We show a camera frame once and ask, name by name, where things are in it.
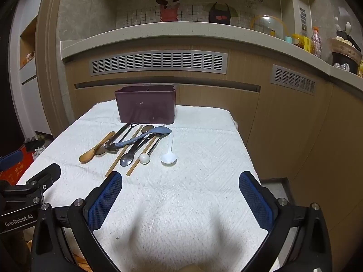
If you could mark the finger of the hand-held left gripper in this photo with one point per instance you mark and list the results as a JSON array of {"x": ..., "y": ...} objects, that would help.
[
  {"x": 11, "y": 160},
  {"x": 45, "y": 177}
]

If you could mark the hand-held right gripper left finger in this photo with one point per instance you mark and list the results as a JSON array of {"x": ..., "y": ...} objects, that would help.
[{"x": 103, "y": 201}]

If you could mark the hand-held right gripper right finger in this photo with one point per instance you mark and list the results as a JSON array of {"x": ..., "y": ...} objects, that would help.
[{"x": 255, "y": 201}]

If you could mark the wooden chopstick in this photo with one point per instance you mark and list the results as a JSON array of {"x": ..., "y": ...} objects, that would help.
[
  {"x": 133, "y": 170},
  {"x": 112, "y": 167}
]

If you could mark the wooden spoon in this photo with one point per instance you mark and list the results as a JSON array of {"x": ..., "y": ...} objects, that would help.
[{"x": 86, "y": 157}]

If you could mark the plain metal spoon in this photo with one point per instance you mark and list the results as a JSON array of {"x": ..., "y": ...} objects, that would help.
[
  {"x": 100, "y": 150},
  {"x": 147, "y": 129}
]

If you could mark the black spoon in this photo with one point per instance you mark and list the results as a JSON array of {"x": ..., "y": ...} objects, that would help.
[{"x": 113, "y": 146}]

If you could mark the white plastic spoon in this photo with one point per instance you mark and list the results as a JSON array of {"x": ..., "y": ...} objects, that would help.
[{"x": 168, "y": 158}]

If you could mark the blue plastic spoon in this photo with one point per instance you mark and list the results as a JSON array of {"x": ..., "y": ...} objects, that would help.
[{"x": 163, "y": 131}]

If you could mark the maroon plastic utensil holder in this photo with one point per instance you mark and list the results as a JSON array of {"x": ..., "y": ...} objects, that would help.
[{"x": 146, "y": 104}]

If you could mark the red cardboard box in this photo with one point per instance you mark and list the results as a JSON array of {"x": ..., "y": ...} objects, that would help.
[{"x": 17, "y": 173}]

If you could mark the white sneaker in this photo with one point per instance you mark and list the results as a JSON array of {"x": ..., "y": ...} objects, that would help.
[{"x": 38, "y": 152}]

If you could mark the dark shoes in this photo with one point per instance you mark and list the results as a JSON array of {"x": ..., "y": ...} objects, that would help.
[{"x": 32, "y": 140}]

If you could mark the white textured table cloth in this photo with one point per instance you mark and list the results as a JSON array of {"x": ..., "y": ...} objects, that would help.
[{"x": 184, "y": 204}]

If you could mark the wooden counter cabinet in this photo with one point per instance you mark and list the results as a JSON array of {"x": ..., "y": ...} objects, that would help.
[{"x": 283, "y": 124}]

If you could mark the white shelf unit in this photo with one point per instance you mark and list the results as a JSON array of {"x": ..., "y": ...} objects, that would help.
[{"x": 28, "y": 62}]

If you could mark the small grey vent grille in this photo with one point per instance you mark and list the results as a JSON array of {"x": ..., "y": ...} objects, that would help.
[{"x": 292, "y": 79}]

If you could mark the long grey vent grille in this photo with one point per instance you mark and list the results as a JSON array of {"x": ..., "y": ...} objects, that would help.
[{"x": 158, "y": 62}]

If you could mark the crumpled foil wrap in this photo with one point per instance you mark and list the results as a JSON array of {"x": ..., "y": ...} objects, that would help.
[{"x": 340, "y": 66}]

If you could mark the teal cup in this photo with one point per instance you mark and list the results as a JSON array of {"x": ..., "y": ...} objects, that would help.
[{"x": 288, "y": 39}]

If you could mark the black pot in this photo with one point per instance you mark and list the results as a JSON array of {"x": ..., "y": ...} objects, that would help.
[{"x": 344, "y": 62}]

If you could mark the yellow jar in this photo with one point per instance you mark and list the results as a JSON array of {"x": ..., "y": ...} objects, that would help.
[{"x": 300, "y": 42}]

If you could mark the clear bottle with orange cap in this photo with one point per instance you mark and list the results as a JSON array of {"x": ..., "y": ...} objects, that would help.
[{"x": 316, "y": 42}]

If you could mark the glass lid with yellow rim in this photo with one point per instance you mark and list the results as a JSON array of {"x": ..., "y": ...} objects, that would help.
[{"x": 266, "y": 25}]

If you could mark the beige woven basket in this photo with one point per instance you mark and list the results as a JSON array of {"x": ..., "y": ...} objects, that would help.
[{"x": 343, "y": 48}]

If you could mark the black object with white top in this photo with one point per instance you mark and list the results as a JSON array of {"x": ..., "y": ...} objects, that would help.
[{"x": 344, "y": 35}]

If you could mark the white slotted wall panel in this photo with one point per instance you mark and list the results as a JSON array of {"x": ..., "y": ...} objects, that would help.
[{"x": 303, "y": 18}]

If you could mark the cartoon wall poster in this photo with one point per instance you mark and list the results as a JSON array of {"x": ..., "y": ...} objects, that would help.
[{"x": 192, "y": 2}]

